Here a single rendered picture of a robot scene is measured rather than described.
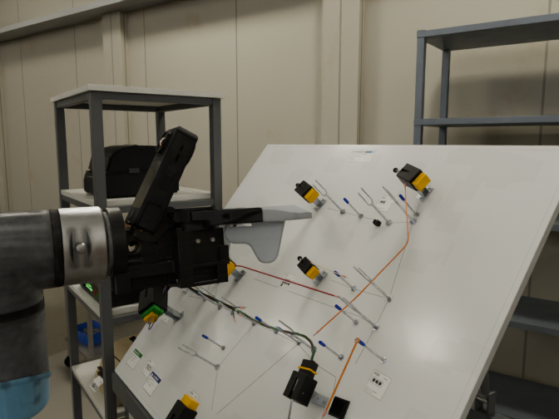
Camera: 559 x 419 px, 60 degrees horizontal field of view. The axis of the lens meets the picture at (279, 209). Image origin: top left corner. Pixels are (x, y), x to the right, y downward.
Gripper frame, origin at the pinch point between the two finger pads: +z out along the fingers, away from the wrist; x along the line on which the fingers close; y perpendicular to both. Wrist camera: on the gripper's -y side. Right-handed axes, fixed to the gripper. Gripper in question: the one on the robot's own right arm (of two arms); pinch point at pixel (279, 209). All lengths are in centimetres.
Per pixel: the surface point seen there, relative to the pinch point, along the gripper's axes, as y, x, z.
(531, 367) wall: 117, -147, 258
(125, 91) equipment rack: -42, -118, 8
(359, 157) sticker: -13, -69, 67
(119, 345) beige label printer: 53, -155, 7
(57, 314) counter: 77, -372, -2
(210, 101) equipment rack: -41, -124, 41
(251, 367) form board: 42, -64, 24
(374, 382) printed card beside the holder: 38, -28, 35
